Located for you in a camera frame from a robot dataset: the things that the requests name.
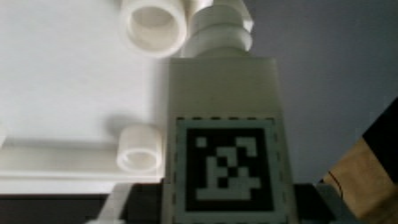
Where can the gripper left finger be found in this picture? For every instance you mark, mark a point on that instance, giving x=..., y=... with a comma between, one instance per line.
x=132, y=205

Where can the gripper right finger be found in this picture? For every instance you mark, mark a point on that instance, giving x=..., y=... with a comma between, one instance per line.
x=320, y=205

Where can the white table leg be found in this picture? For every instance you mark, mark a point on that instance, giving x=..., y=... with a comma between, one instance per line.
x=228, y=180

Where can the white square tabletop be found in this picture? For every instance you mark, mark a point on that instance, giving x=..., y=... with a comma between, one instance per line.
x=84, y=51

